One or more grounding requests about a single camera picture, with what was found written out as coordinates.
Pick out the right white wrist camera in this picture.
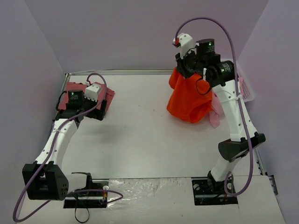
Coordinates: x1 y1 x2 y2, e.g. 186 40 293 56
172 33 195 59

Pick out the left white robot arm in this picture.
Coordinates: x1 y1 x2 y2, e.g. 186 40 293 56
22 84 107 201

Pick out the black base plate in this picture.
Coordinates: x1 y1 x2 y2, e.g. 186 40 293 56
63 192 107 209
192 177 238 206

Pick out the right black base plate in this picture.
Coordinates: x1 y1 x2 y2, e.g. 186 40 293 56
192 177 238 206

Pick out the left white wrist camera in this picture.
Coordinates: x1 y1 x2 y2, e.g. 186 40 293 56
84 83 102 102

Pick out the white plastic basket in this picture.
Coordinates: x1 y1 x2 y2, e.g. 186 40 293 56
219 58 256 102

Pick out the thin black cable loop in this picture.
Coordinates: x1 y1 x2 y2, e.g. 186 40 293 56
74 193 90 223

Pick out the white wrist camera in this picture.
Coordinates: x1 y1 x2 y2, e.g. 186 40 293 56
172 33 195 59
84 83 102 102

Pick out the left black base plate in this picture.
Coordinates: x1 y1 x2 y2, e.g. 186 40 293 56
63 192 107 209

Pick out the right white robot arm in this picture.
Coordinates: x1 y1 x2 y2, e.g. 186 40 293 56
173 33 265 193

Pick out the dusty red folded t shirt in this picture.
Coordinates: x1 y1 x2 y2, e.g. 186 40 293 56
58 82 115 112

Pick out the orange t shirt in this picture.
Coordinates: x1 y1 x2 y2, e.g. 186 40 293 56
166 68 212 123

